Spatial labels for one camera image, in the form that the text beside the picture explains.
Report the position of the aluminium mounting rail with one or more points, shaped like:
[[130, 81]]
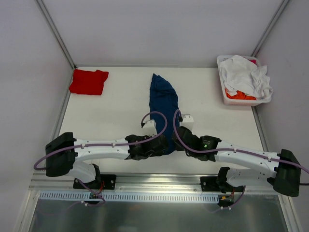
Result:
[[126, 182]]

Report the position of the white plastic laundry basket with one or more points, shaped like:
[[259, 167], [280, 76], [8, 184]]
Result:
[[248, 103]]

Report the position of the folded red t shirt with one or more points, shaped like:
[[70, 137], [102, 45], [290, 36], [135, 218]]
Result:
[[88, 82]]

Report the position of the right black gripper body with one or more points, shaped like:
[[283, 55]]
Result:
[[180, 135]]

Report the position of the left aluminium frame post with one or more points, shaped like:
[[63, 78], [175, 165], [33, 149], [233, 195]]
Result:
[[52, 26]]

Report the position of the aluminium frame post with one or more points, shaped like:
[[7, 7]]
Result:
[[52, 26], [272, 23]]

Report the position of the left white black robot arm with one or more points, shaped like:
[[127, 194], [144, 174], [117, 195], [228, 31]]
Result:
[[70, 156]]

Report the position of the orange t shirt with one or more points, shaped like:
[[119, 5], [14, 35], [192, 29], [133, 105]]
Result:
[[238, 95]]

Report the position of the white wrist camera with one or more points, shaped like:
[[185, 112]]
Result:
[[149, 128], [187, 121]]

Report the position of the blue mickey t shirt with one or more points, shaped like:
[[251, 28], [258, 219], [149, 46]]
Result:
[[164, 99]]

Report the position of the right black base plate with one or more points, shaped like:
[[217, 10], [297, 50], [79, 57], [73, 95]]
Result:
[[209, 184]]

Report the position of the white t shirt pile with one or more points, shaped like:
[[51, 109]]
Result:
[[248, 75]]

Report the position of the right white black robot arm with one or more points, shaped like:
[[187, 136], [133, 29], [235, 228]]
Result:
[[281, 171]]

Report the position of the white slotted cable duct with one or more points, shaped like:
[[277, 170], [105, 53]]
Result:
[[130, 197]]

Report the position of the right aluminium frame post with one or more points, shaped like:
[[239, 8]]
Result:
[[272, 23]]

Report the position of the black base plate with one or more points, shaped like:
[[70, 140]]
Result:
[[209, 184], [107, 182]]

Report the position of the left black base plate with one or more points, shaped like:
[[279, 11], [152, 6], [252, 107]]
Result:
[[107, 182]]

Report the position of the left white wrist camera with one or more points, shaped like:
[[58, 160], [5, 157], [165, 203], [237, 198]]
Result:
[[149, 128]]

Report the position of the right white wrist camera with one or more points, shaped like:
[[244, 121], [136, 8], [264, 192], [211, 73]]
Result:
[[187, 121]]

